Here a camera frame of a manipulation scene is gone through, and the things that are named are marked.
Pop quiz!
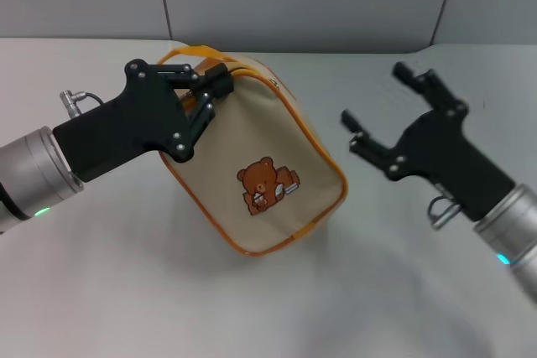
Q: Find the gripper cable connector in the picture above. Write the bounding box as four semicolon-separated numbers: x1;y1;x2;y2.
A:
426;184;462;231
60;89;105;118

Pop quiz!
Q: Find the beige food bag orange trim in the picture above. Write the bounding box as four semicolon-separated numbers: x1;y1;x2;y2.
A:
157;44;349;257

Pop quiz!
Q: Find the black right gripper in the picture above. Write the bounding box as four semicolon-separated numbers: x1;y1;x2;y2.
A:
340;61;516;223

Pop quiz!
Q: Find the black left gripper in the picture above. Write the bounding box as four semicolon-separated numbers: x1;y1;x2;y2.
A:
53;59;234;183

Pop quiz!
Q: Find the right gripper cable connector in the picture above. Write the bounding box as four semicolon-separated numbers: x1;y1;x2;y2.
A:
426;184;462;231

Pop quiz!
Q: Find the left gripper cable connector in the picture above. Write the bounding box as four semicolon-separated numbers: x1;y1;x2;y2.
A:
60;89;105;118

